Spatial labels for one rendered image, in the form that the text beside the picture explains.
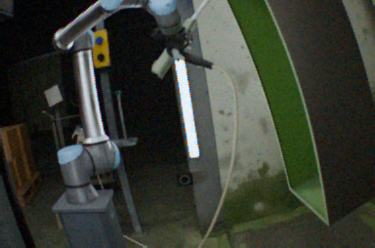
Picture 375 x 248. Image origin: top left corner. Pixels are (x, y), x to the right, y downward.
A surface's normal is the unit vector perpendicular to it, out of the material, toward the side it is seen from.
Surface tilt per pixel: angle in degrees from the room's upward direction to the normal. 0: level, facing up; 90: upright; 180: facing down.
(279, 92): 90
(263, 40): 90
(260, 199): 90
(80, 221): 90
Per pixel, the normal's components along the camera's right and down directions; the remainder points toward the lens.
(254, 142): 0.04, 0.10
